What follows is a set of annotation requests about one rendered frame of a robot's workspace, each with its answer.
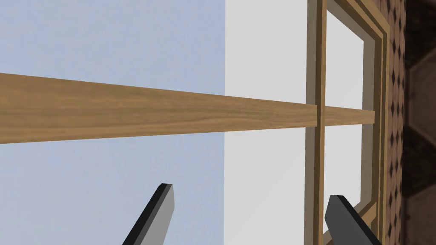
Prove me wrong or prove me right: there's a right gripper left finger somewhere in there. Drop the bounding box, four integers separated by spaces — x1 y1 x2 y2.
122 183 175 245

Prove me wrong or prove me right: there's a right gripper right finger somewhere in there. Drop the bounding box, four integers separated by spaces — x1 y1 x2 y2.
324 194 383 245

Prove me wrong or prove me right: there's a wooden framed window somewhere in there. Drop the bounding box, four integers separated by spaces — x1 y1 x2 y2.
0 0 391 245

